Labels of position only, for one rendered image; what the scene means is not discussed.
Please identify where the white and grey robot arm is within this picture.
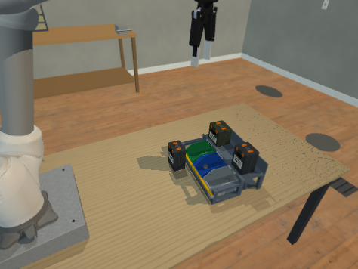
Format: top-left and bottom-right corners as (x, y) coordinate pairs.
(0, 0), (58, 250)

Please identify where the grey open bin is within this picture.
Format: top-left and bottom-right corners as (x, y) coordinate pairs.
(203, 165), (238, 196)

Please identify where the blue open bin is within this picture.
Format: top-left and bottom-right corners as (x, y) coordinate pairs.
(193, 152), (227, 178)

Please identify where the green bin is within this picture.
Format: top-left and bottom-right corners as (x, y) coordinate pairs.
(186, 140), (216, 163)

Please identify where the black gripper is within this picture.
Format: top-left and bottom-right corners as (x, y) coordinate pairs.
(189, 0), (218, 67)

